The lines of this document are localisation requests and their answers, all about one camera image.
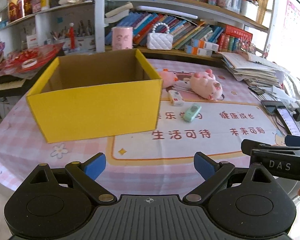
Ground red stick ornament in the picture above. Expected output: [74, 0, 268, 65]
[67, 22, 77, 52]

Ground small white packet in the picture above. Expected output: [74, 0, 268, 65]
[168, 90, 185, 106]

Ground smartphone with lit screen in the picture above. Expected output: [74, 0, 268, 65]
[276, 108, 300, 137]

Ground pink plush duck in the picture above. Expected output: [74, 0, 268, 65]
[157, 70, 178, 88]

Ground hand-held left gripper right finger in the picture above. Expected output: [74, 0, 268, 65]
[182, 152, 278, 204]

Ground red paper decorations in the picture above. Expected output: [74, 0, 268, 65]
[0, 42, 65, 80]

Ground loose white papers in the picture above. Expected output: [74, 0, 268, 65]
[264, 84, 300, 105]

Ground row of yellow books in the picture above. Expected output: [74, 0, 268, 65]
[255, 0, 270, 24]

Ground pink plush pig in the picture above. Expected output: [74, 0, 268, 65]
[189, 69, 223, 102]

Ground stack of papers and workbooks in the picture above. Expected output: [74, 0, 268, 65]
[219, 51, 284, 87]

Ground yellow cardboard box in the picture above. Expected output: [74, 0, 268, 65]
[26, 49, 163, 144]

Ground pink cylinder container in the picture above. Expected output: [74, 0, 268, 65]
[112, 27, 134, 51]

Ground white pencil holders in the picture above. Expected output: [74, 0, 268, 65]
[50, 21, 95, 53]

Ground dark smartphone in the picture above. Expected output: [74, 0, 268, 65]
[261, 100, 287, 115]

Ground white tape roll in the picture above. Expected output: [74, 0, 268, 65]
[21, 59, 38, 68]

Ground white storage box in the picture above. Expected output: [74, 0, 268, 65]
[240, 0, 259, 22]

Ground row of leaning colourful books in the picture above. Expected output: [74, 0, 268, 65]
[125, 11, 224, 50]

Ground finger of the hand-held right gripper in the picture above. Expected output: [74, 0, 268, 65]
[284, 135, 300, 147]
[241, 139, 300, 157]

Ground orange and blue white carton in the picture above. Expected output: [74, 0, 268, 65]
[184, 45, 213, 57]
[191, 39, 219, 51]

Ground white quilted handbag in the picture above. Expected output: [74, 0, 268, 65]
[147, 22, 173, 50]

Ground red lantern figures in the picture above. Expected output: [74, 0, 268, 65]
[6, 0, 40, 23]

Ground pink alphabet wall poster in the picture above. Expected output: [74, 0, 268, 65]
[281, 0, 300, 65]

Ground thick red dictionary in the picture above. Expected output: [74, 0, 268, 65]
[224, 24, 253, 40]

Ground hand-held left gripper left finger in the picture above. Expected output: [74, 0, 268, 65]
[22, 152, 117, 205]

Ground pile of flat lying books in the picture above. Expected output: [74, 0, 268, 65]
[104, 2, 133, 23]

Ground colourful small ornaments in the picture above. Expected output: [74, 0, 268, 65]
[240, 39, 257, 54]

